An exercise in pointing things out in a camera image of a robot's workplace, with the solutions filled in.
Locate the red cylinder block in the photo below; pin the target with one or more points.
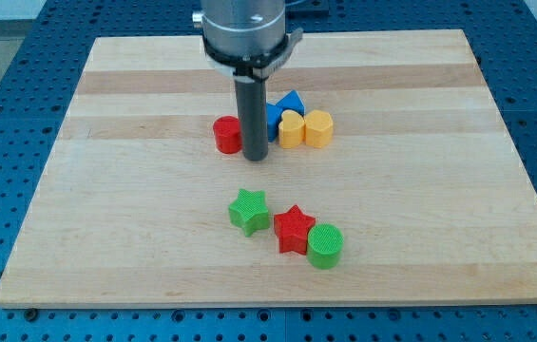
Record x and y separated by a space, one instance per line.
227 134

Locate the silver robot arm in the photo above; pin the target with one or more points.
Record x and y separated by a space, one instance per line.
244 39

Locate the yellow heart block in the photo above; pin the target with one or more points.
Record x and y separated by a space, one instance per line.
291 129

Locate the green star block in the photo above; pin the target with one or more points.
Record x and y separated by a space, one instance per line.
249 212

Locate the blue cube block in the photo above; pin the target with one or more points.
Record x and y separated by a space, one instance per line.
273 116

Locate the red star block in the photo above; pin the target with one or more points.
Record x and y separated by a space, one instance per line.
292 228

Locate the yellow hexagon block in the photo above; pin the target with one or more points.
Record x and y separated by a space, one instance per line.
319 128

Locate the blue triangle block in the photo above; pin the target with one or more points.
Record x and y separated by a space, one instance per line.
292 101

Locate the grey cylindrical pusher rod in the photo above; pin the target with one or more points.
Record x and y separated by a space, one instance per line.
251 107

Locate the green cylinder block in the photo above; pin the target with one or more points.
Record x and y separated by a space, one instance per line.
324 246

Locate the light wooden board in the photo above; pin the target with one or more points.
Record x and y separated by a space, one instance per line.
421 178

